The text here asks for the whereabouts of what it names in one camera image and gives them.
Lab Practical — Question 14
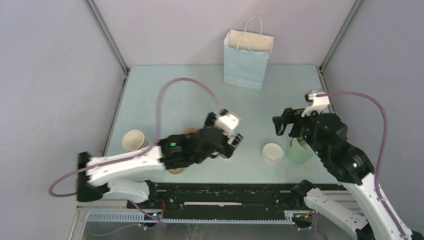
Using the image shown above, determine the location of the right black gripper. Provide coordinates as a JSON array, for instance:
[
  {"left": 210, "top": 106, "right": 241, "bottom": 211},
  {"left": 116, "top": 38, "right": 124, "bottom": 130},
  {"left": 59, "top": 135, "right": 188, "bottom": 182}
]
[{"left": 270, "top": 103, "right": 325, "bottom": 157}]

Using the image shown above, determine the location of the stack of white lids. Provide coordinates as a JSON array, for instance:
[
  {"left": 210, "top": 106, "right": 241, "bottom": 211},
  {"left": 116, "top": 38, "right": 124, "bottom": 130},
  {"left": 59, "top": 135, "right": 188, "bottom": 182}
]
[{"left": 261, "top": 142, "right": 285, "bottom": 164}]

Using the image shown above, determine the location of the stack of paper cups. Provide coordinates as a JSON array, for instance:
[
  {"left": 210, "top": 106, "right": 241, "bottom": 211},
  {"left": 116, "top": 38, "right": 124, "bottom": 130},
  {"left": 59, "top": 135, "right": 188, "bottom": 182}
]
[{"left": 121, "top": 129, "right": 151, "bottom": 151}]

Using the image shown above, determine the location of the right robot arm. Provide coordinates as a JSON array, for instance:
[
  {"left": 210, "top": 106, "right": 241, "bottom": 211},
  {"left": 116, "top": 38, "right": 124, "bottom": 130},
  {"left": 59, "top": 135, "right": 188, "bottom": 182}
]
[{"left": 272, "top": 107, "right": 424, "bottom": 240}]

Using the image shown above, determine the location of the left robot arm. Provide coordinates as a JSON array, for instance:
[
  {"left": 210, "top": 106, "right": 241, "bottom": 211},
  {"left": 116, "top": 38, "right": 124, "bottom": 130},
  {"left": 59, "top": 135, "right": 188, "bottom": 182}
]
[{"left": 76, "top": 126, "right": 243, "bottom": 208}]

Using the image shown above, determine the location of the green cylindrical container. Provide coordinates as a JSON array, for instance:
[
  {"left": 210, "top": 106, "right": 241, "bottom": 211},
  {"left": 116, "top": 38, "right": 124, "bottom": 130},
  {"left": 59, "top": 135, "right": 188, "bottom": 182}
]
[{"left": 286, "top": 137, "right": 314, "bottom": 165}]

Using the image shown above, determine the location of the brown pulp cup carrier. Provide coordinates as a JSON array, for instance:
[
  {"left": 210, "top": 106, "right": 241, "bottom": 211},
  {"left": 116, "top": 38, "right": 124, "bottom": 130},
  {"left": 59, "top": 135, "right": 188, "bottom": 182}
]
[{"left": 167, "top": 127, "right": 198, "bottom": 175}]

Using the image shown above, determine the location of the light blue paper bag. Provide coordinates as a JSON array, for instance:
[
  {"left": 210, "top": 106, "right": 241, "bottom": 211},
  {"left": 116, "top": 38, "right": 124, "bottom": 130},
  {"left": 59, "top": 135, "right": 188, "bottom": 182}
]
[{"left": 223, "top": 15, "right": 275, "bottom": 90}]

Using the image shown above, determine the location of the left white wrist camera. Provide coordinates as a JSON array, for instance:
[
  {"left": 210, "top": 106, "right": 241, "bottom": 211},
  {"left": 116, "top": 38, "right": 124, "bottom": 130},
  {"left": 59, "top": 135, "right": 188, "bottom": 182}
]
[{"left": 204, "top": 109, "right": 242, "bottom": 137}]

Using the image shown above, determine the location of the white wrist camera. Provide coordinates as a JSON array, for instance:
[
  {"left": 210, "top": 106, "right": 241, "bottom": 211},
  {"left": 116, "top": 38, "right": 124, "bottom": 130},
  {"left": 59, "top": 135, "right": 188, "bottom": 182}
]
[
  {"left": 204, "top": 109, "right": 242, "bottom": 137},
  {"left": 301, "top": 89, "right": 330, "bottom": 117}
]

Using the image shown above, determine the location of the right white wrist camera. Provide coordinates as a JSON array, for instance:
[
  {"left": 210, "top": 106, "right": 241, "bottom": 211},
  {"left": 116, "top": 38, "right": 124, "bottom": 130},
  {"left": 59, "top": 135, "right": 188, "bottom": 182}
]
[{"left": 301, "top": 89, "right": 330, "bottom": 117}]

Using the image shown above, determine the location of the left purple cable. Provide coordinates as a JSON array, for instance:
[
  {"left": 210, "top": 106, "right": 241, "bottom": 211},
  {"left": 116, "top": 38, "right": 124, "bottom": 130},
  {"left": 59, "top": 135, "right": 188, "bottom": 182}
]
[{"left": 48, "top": 77, "right": 226, "bottom": 199}]

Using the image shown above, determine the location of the purple cable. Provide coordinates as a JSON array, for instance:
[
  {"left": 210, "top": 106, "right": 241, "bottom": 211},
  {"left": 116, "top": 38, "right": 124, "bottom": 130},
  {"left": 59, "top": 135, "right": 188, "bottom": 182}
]
[
  {"left": 48, "top": 77, "right": 226, "bottom": 199},
  {"left": 319, "top": 91, "right": 407, "bottom": 240}
]

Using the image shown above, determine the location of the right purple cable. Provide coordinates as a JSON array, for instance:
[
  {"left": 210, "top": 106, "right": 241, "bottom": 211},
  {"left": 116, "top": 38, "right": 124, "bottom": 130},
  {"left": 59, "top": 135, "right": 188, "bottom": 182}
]
[{"left": 319, "top": 91, "right": 407, "bottom": 240}]

